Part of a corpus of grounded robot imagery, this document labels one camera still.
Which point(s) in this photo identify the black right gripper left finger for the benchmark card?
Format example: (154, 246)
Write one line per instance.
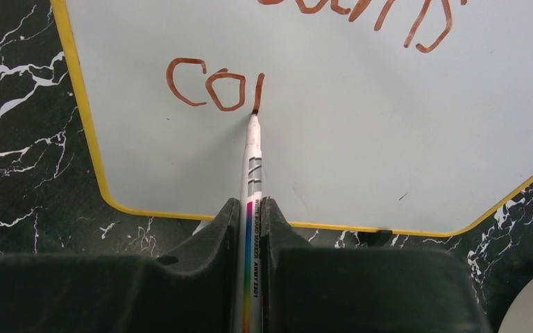
(187, 290)

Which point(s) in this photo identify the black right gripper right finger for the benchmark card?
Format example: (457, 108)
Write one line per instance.
(314, 289)

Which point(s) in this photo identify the white marker pen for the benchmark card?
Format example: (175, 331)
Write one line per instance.
(247, 306)

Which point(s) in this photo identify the yellow framed whiteboard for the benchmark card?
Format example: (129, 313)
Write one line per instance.
(414, 116)

